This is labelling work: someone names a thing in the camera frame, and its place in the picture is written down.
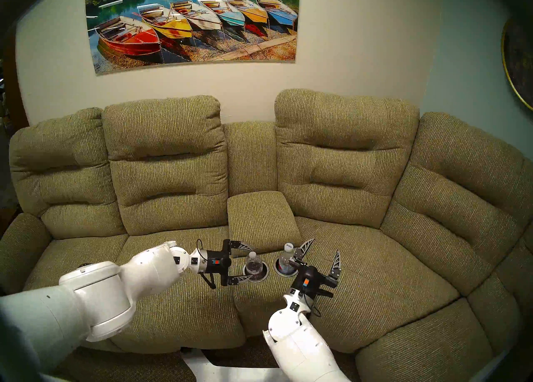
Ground olive padded console lid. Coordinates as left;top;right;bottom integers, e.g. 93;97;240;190
227;191;301;257

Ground clear blue-labelled plastic bottle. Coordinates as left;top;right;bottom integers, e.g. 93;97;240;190
278;242;297;275

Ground olive green fabric sofa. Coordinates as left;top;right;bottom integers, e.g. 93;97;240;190
0;89;533;382

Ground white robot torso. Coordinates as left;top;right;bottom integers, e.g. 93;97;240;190
181;349;288;382

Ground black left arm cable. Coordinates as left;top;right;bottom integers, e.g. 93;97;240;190
196;239;217;289

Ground gold-rimmed gear wall clock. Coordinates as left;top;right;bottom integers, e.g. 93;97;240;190
501;19;533;112

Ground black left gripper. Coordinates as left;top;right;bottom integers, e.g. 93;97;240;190
206;240;255;287

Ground colourful boats wall painting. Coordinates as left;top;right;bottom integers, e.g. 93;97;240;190
85;0;301;75

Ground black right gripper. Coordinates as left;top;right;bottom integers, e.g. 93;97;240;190
289;238;342;301

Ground dark brown door frame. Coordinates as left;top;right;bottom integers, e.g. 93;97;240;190
0;23;30;219

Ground clear red-banded water bottle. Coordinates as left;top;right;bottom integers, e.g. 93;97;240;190
246;251;264;277

